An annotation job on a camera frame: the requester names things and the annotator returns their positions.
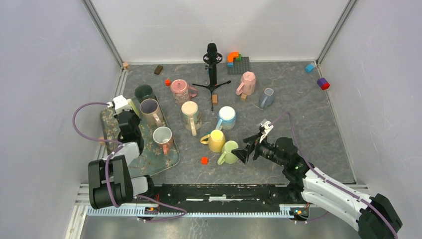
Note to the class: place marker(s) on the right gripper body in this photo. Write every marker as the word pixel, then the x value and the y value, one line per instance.
pixel 257 144

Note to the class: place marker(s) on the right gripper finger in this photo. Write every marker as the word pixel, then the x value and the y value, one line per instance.
pixel 242 154
pixel 254 139

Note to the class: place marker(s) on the small grey-blue mug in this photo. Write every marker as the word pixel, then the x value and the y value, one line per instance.
pixel 266 98

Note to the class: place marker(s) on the salmon flower mug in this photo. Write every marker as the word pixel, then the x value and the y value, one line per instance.
pixel 163 137

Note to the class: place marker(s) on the iridescent pink mug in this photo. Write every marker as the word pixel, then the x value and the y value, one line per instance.
pixel 151 112

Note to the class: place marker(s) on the dark green mug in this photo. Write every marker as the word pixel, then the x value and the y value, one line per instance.
pixel 144 92

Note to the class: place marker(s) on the yellow-green octagonal mug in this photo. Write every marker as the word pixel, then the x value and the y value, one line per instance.
pixel 134 107

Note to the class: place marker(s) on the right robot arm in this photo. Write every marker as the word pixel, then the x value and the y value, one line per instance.
pixel 373 217

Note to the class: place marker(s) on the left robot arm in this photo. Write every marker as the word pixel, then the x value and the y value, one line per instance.
pixel 110 183

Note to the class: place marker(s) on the light green mug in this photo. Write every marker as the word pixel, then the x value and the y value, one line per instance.
pixel 226 155

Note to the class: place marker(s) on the yellow mug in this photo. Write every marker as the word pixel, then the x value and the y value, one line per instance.
pixel 215 140

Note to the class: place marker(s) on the blue white mug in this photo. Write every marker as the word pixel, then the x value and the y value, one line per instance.
pixel 226 118

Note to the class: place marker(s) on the pink octagonal mug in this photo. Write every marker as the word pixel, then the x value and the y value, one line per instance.
pixel 247 84

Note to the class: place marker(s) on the tall seashell cream mug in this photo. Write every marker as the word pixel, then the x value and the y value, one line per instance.
pixel 191 116

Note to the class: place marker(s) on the pink ghost pattern mug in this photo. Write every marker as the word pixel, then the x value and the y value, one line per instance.
pixel 182 91

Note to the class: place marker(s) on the red cube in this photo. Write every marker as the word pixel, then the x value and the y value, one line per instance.
pixel 204 160

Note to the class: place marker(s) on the grey lego baseplate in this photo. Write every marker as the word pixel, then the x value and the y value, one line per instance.
pixel 239 67

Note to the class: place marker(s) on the orange curved block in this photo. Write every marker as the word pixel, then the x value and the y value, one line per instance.
pixel 232 56

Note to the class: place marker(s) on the black microphone on tripod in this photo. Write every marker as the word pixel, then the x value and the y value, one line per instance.
pixel 212 58

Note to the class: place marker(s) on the purple red block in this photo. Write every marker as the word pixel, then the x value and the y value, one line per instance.
pixel 323 83

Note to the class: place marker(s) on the blue block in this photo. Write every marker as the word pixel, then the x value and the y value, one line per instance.
pixel 310 67

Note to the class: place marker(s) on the brown block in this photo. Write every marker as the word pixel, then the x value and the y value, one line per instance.
pixel 158 70

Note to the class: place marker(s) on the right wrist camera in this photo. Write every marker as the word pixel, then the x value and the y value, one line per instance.
pixel 265 128

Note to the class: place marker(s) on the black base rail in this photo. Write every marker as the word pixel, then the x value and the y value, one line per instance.
pixel 227 198

